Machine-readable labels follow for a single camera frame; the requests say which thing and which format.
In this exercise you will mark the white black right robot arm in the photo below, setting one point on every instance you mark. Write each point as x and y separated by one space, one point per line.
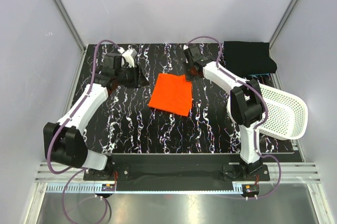
250 155

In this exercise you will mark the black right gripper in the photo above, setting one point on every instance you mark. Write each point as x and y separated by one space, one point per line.
190 69

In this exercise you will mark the orange t shirt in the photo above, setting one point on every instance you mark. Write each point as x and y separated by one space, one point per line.
172 94

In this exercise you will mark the orange connector board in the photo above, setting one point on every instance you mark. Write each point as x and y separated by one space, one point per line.
251 188
108 187

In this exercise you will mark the white perforated plastic basket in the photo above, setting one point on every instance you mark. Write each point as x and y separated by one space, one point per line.
287 113

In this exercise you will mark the left aluminium corner post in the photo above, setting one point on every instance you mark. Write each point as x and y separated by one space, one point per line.
69 24

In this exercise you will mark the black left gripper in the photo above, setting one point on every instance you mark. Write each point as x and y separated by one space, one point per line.
135 75

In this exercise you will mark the folded black t shirt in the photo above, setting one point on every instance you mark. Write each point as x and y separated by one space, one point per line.
248 58

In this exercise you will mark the right orange connector board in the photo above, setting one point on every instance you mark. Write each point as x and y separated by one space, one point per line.
251 188

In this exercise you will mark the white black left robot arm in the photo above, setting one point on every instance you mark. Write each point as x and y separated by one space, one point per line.
64 141

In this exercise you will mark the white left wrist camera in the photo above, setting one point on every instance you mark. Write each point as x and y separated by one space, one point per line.
128 57

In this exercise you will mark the aluminium front frame rail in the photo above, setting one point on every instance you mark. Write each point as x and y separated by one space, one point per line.
72 181

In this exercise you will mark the black marble pattern mat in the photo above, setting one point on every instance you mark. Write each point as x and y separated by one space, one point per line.
126 124

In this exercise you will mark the aluminium corner post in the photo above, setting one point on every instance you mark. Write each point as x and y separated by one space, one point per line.
69 24
286 15

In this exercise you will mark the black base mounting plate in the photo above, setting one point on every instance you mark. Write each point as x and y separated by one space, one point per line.
177 172

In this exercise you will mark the right aluminium corner post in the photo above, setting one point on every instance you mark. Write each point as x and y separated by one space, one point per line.
286 15

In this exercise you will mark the left orange connector board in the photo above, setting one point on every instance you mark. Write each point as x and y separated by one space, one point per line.
108 187

